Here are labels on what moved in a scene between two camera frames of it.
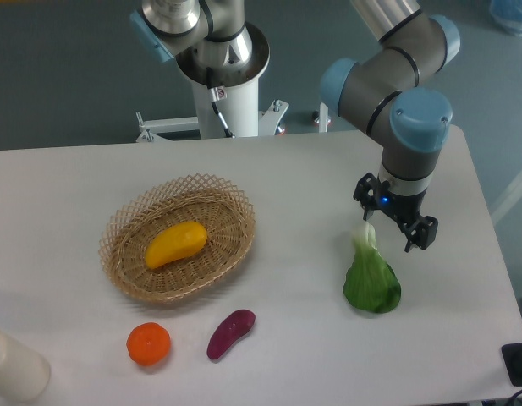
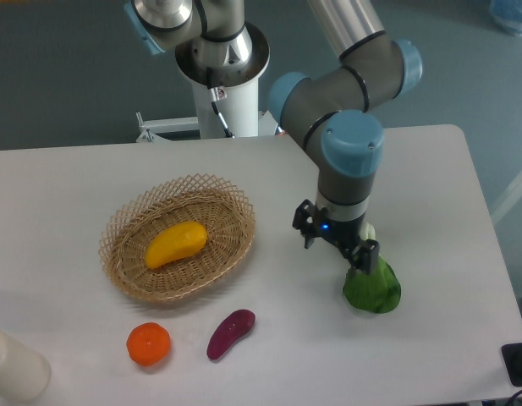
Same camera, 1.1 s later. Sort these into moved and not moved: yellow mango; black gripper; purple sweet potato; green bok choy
Moved: black gripper
Not moved: purple sweet potato; green bok choy; yellow mango
